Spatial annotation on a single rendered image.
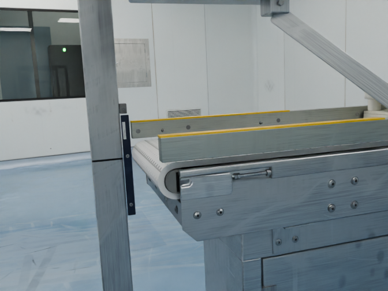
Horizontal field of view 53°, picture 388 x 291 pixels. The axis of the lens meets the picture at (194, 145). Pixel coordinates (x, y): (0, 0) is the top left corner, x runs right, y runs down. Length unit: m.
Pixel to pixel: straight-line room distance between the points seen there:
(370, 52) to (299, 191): 4.37
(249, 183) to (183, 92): 5.50
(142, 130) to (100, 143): 0.08
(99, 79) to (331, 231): 0.49
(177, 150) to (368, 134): 0.29
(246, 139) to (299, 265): 0.25
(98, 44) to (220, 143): 0.35
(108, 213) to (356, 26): 4.52
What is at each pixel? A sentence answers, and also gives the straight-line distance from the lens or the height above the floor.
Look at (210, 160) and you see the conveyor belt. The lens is 0.52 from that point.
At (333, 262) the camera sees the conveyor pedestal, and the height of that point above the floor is 0.61.
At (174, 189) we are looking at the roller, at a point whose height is 0.78.
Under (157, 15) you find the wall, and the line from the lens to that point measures 5.98.
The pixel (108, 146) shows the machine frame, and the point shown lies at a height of 0.81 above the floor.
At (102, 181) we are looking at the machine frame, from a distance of 0.78.
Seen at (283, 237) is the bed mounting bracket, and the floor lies 0.68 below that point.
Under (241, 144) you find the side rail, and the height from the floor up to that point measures 0.83.
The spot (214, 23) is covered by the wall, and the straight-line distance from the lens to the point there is 6.34.
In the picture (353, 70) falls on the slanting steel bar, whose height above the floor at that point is 0.92.
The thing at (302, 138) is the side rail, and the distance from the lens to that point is 0.56.
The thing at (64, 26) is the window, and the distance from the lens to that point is 5.64.
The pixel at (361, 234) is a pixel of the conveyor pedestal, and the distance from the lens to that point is 0.72.
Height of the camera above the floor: 0.91
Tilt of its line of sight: 8 degrees down
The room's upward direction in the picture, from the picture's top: 3 degrees counter-clockwise
